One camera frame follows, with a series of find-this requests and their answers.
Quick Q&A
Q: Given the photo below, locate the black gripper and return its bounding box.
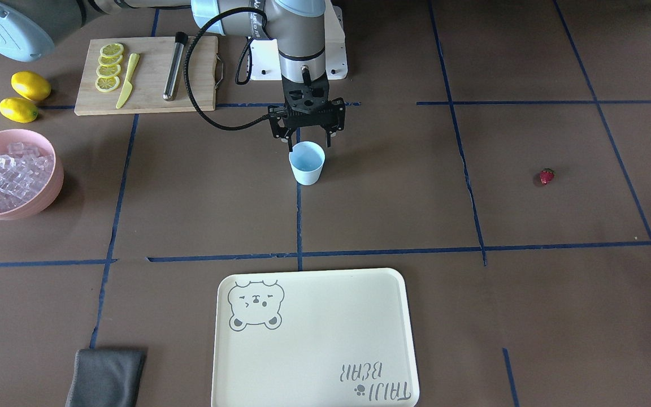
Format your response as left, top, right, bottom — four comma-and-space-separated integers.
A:
268, 74, 346, 153

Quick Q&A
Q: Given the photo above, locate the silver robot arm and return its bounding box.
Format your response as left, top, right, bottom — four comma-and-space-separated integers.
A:
0, 1, 346, 149

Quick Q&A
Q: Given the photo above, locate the light blue cup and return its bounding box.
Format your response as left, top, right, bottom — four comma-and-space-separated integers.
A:
289, 141, 326, 186

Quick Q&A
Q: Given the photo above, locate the clear ice cubes pile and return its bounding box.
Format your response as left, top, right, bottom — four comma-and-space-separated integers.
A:
0, 142, 55, 213

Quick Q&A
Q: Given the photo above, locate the steel muddler rod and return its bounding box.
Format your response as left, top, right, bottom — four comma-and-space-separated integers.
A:
162, 32, 189, 102

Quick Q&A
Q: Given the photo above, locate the wooden cutting board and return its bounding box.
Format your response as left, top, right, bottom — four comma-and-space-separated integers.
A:
74, 36, 219, 116

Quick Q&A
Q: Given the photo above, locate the yellow plastic knife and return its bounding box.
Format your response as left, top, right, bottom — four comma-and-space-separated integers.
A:
115, 53, 140, 109

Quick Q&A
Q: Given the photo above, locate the cream bear tray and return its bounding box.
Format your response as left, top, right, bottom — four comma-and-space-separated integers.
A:
210, 268, 420, 406

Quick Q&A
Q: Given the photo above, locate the lemon slice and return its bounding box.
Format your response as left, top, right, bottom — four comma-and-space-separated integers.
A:
95, 76, 120, 93
96, 64, 121, 78
98, 54, 123, 67
99, 43, 125, 58

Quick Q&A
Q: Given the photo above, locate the red strawberry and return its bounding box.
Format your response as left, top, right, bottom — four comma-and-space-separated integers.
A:
538, 168, 555, 185

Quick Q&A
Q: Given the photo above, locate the lemon farther from bowl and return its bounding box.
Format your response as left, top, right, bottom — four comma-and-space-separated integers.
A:
10, 71, 51, 102

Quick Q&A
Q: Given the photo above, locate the lemon nearer bowl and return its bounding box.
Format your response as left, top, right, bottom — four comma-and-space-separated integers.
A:
0, 97, 39, 123

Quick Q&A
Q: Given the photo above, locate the pink bowl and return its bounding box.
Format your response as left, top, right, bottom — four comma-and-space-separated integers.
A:
0, 129, 64, 220

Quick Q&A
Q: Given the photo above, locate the grey folded cloth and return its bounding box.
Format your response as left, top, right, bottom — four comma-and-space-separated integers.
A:
65, 348, 146, 406

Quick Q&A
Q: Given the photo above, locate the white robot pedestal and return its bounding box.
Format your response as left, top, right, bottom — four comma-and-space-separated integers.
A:
250, 1, 348, 81

